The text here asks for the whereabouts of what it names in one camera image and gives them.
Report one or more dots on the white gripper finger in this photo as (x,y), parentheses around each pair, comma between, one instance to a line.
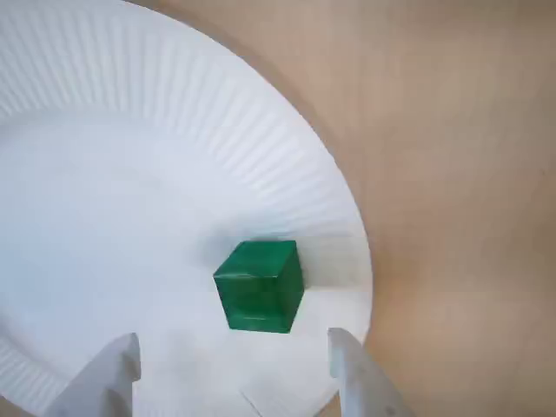
(365,382)
(95,382)

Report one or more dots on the green block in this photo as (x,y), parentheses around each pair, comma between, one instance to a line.
(260,295)

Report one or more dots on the white paper plate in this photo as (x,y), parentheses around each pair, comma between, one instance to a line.
(108,195)

